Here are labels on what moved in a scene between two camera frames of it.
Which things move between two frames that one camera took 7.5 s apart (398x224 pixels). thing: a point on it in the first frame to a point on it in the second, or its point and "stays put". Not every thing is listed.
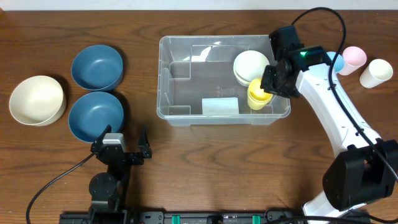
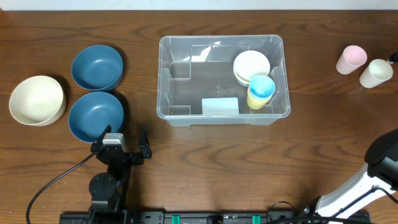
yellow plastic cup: x=257 y=98 stays put
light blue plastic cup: x=338 y=62 to x=262 y=88
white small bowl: x=250 y=65 stays put
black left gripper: x=128 y=157 stays put
